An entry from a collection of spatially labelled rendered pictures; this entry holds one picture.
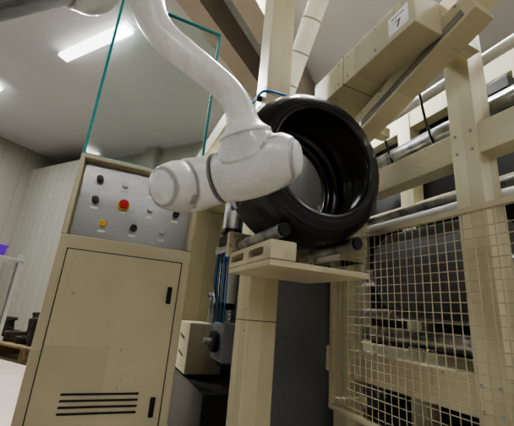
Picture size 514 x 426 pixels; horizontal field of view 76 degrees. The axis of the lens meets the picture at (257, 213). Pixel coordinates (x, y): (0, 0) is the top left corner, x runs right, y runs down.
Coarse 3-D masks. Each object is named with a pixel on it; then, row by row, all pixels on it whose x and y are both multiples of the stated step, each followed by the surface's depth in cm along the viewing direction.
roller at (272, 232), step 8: (280, 224) 99; (288, 224) 101; (264, 232) 108; (272, 232) 102; (280, 232) 99; (288, 232) 100; (240, 240) 129; (248, 240) 120; (256, 240) 113; (264, 240) 109; (240, 248) 128
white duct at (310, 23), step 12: (312, 0) 198; (324, 0) 197; (312, 12) 199; (324, 12) 202; (300, 24) 205; (312, 24) 201; (300, 36) 204; (312, 36) 204; (300, 48) 206; (300, 60) 208; (300, 72) 212
